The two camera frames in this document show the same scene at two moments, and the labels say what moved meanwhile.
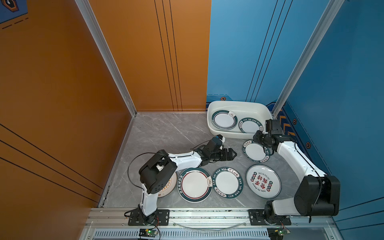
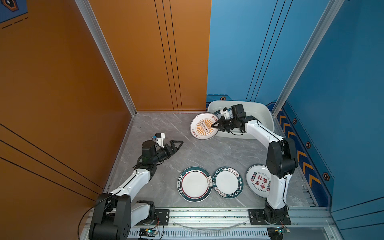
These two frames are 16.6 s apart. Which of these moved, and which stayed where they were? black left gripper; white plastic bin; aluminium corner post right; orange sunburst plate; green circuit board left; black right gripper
Moved: black left gripper; black right gripper; orange sunburst plate
Stayed: white plastic bin; green circuit board left; aluminium corner post right
